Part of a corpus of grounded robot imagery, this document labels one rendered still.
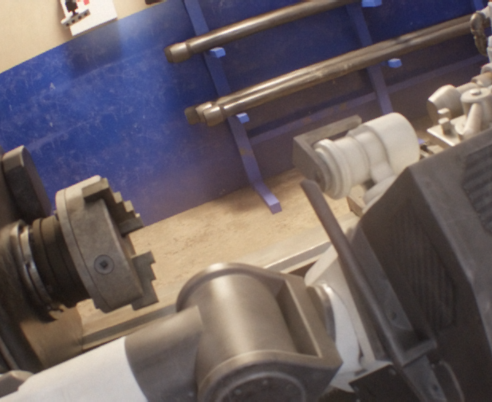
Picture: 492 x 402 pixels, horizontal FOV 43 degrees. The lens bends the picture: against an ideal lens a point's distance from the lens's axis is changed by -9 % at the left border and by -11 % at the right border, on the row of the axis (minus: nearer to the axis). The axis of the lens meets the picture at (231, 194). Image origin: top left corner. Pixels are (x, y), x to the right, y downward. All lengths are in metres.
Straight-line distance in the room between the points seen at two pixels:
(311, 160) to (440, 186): 0.24
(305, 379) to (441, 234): 0.16
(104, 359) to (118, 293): 0.62
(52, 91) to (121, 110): 0.48
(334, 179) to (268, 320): 0.19
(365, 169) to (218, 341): 0.26
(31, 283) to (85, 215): 0.17
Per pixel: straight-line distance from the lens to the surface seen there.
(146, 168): 4.37
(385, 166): 0.72
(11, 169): 1.39
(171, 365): 0.57
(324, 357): 0.55
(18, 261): 1.23
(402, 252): 0.54
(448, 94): 1.38
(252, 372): 0.52
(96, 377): 0.60
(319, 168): 0.69
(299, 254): 1.52
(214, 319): 0.57
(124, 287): 1.21
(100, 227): 1.18
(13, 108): 4.31
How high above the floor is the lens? 1.53
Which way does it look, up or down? 20 degrees down
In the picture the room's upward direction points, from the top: 20 degrees counter-clockwise
